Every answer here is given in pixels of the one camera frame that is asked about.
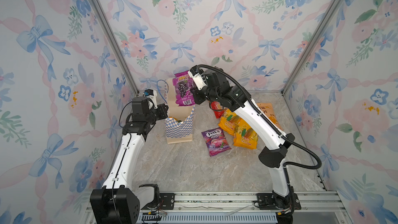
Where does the black mounting plate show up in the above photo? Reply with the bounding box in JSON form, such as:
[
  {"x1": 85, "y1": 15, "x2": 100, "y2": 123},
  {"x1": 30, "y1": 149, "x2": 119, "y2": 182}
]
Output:
[
  {"x1": 255, "y1": 193, "x2": 291, "y2": 211},
  {"x1": 141, "y1": 192, "x2": 176, "y2": 211}
]

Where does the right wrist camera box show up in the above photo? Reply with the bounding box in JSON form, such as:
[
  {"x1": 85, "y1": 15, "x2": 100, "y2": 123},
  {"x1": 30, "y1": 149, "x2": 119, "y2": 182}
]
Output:
[{"x1": 188, "y1": 69, "x2": 207, "y2": 90}]

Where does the black corrugated cable conduit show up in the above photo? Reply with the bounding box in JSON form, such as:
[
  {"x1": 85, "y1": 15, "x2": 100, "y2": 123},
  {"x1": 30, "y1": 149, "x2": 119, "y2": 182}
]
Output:
[{"x1": 189, "y1": 64, "x2": 323, "y2": 170}]

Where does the yellow mango candy bag middle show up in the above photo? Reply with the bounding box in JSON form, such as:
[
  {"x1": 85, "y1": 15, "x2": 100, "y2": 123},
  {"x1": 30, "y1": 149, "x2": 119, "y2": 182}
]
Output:
[{"x1": 218, "y1": 109, "x2": 241, "y2": 135}]

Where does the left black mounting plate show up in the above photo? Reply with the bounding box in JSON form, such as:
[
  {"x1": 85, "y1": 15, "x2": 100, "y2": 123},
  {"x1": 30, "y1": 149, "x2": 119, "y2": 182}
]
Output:
[{"x1": 141, "y1": 192, "x2": 176, "y2": 211}]

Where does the tan potato chips pouch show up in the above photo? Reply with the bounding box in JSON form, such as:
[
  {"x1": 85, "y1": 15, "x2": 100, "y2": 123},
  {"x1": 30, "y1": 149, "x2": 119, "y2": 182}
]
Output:
[{"x1": 257, "y1": 103, "x2": 283, "y2": 130}]

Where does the right aluminium corner post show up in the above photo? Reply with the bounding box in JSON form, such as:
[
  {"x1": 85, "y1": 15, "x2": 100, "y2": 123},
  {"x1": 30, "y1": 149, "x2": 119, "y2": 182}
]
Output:
[{"x1": 281, "y1": 0, "x2": 344, "y2": 96}]

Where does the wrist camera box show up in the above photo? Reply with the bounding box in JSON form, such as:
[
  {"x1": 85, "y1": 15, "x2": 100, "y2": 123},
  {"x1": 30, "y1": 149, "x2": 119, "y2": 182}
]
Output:
[
  {"x1": 144, "y1": 89, "x2": 157, "y2": 109},
  {"x1": 188, "y1": 69, "x2": 207, "y2": 90}
]

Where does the blue checkered paper bag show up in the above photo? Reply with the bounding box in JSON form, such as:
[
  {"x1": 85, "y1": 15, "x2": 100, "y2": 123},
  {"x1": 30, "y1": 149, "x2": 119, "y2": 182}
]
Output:
[{"x1": 157, "y1": 78, "x2": 195, "y2": 144}]

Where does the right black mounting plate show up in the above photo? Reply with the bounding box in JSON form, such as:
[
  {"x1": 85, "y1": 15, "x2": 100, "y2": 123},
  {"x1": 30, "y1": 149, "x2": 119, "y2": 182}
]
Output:
[{"x1": 255, "y1": 193, "x2": 291, "y2": 211}]

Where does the purple Fox's candy packet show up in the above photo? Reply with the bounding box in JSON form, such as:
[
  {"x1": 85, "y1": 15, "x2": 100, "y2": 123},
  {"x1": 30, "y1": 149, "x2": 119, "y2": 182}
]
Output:
[{"x1": 202, "y1": 128, "x2": 231, "y2": 157}]

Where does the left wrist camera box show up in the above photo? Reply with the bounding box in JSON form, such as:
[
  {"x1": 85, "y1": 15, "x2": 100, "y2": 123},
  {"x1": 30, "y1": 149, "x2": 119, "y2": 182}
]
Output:
[{"x1": 144, "y1": 89, "x2": 157, "y2": 109}]

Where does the yellow mango candy bag right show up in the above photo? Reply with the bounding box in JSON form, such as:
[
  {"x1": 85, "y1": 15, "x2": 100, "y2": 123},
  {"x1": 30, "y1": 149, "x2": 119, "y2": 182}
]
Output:
[{"x1": 233, "y1": 119, "x2": 258, "y2": 150}]

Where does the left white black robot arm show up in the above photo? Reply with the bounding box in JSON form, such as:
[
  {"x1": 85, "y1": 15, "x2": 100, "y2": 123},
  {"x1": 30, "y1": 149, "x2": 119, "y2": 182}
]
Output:
[{"x1": 90, "y1": 95, "x2": 168, "y2": 224}]

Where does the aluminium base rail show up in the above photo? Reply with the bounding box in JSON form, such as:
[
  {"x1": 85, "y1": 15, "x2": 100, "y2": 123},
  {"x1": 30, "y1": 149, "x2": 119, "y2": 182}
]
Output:
[{"x1": 81, "y1": 191, "x2": 353, "y2": 224}]

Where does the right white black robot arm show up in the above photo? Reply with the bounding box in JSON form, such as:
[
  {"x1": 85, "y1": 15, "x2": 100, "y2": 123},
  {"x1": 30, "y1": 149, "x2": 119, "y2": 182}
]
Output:
[{"x1": 188, "y1": 65, "x2": 294, "y2": 209}]

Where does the left aluminium corner post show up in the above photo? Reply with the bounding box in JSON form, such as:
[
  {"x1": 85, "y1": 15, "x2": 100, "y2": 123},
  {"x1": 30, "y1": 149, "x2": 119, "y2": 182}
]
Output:
[{"x1": 88, "y1": 0, "x2": 140, "y2": 96}]

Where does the aluminium corner post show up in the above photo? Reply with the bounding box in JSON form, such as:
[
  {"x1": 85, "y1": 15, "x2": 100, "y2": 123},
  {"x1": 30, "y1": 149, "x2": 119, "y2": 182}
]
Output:
[
  {"x1": 88, "y1": 0, "x2": 140, "y2": 96},
  {"x1": 281, "y1": 0, "x2": 344, "y2": 96}
]

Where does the purple grape candy bag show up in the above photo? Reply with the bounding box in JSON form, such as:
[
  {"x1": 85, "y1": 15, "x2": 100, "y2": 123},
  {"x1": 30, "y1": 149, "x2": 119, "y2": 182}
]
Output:
[{"x1": 173, "y1": 71, "x2": 195, "y2": 106}]

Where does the yellow mango candy bag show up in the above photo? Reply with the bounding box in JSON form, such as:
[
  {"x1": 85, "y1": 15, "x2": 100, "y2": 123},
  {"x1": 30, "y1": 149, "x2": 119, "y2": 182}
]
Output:
[
  {"x1": 233, "y1": 119, "x2": 258, "y2": 150},
  {"x1": 218, "y1": 109, "x2": 241, "y2": 135}
]

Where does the red fruit candy bag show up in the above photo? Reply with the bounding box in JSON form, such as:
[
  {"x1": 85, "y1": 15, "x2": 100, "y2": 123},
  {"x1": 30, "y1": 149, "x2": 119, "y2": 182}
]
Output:
[{"x1": 210, "y1": 102, "x2": 225, "y2": 119}]

